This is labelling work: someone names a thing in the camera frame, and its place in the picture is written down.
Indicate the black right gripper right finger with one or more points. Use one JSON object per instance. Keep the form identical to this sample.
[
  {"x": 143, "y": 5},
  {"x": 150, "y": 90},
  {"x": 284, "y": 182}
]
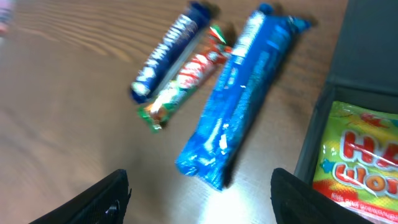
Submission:
[{"x": 295, "y": 202}]

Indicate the black open gift box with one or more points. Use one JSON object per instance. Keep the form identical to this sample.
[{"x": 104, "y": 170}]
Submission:
[{"x": 363, "y": 72}]

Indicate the green red chocolate bar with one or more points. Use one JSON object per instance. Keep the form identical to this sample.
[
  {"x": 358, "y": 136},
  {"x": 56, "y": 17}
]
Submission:
[{"x": 190, "y": 77}]

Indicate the dark blue chocolate bar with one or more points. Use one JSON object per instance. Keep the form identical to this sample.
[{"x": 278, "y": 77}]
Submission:
[{"x": 174, "y": 48}]

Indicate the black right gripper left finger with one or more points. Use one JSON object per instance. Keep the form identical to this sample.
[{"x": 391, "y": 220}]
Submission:
[{"x": 103, "y": 203}]

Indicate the blue Oreo cookie pack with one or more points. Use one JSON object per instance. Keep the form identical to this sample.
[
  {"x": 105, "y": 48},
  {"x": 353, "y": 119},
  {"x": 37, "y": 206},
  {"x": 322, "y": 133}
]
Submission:
[{"x": 239, "y": 93}]

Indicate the green Haribo gummy bag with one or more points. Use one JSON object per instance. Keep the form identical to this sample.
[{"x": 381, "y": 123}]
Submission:
[{"x": 357, "y": 162}]

